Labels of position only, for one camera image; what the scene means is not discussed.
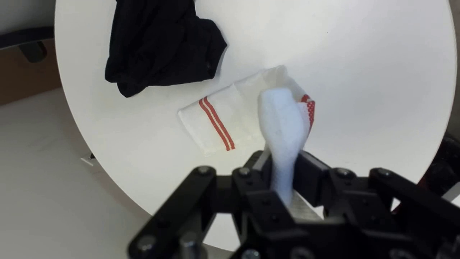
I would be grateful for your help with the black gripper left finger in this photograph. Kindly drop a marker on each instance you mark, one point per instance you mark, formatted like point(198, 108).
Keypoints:
point(201, 210)

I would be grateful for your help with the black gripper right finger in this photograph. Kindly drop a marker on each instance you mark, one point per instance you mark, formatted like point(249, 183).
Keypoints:
point(349, 196)

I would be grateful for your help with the red striped white towel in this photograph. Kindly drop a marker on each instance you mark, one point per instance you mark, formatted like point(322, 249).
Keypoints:
point(224, 110)

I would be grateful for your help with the black crumpled cloth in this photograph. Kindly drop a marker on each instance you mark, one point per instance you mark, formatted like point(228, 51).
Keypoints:
point(158, 43)

